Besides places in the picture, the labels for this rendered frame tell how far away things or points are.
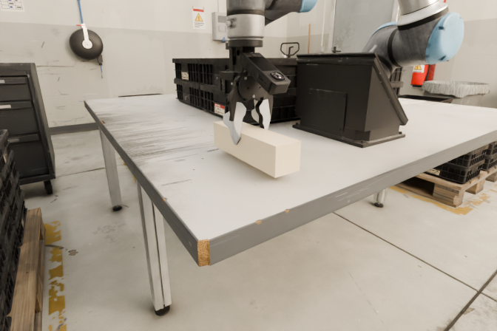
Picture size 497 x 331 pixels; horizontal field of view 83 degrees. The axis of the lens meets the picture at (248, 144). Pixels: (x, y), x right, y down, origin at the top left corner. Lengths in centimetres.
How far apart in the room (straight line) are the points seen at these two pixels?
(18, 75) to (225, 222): 200
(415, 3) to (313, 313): 107
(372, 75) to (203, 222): 55
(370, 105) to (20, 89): 202
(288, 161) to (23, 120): 198
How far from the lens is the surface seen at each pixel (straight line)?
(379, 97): 81
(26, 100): 228
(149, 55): 445
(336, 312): 129
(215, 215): 44
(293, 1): 63
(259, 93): 59
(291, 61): 103
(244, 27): 57
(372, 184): 62
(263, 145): 52
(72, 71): 429
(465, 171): 227
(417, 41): 89
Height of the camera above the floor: 93
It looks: 17 degrees down
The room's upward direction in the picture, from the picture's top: straight up
